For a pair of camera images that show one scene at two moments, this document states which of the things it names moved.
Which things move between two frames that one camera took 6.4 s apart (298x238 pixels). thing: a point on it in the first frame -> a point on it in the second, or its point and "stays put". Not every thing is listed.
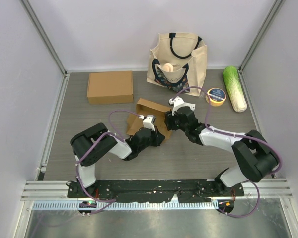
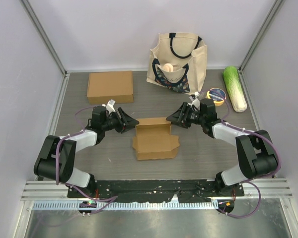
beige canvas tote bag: x=178 y=62 stays put
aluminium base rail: x=45 y=190 stays put
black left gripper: x=159 y=137 -> x=128 y=122
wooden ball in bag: x=167 y=67 stays put
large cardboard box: x=110 y=88 stays put
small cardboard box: x=145 y=108 -> x=153 y=140
